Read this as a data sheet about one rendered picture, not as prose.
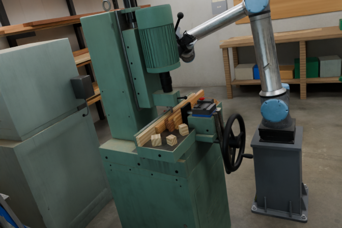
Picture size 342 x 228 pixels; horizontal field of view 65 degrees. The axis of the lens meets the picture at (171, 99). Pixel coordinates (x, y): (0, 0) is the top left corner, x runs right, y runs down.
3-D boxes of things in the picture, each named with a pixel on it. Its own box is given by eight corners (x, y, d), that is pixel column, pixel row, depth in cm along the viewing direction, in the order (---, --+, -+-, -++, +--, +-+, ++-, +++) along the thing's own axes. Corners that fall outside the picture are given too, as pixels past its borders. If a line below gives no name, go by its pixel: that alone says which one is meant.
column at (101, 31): (139, 143, 152) (108, 11, 128) (111, 138, 164) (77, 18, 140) (160, 125, 169) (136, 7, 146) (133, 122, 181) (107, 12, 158)
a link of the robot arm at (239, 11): (267, -13, 158) (174, 36, 191) (264, -14, 147) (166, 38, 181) (274, 5, 159) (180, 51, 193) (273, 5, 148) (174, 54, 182)
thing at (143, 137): (141, 146, 126) (138, 137, 124) (137, 146, 127) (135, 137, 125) (196, 100, 173) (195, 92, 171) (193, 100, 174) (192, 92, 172)
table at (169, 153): (193, 167, 113) (191, 155, 111) (137, 157, 129) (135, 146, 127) (237, 110, 160) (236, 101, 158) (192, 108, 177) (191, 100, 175)
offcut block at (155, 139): (161, 145, 124) (160, 137, 123) (152, 146, 124) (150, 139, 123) (161, 140, 128) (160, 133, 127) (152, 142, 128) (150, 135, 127)
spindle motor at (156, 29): (169, 74, 127) (157, 5, 117) (140, 74, 136) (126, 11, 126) (186, 64, 141) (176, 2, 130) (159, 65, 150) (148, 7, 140)
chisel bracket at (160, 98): (175, 109, 140) (173, 94, 137) (153, 108, 147) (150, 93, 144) (182, 104, 146) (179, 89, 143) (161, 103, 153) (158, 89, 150)
